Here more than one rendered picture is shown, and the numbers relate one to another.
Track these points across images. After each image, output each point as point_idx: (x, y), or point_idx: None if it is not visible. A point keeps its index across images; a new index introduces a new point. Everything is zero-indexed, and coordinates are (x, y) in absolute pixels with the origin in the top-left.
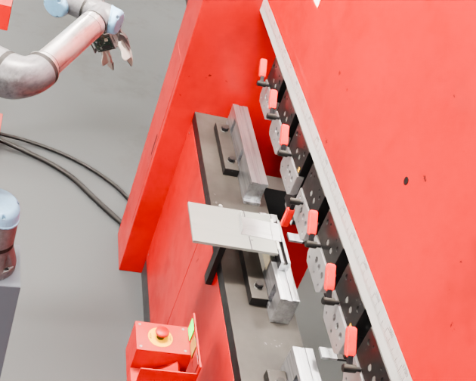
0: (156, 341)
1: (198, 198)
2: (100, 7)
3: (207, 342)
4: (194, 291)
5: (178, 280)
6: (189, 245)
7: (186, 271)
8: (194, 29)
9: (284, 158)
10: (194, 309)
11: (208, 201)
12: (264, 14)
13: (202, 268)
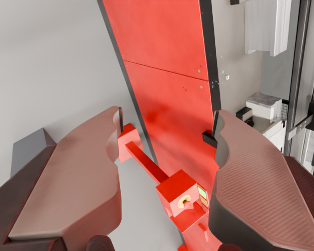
0: (182, 205)
1: (190, 27)
2: None
3: (196, 154)
4: (179, 103)
5: (151, 56)
6: (169, 53)
7: (164, 68)
8: None
9: None
10: (179, 114)
11: (215, 69)
12: None
13: (193, 107)
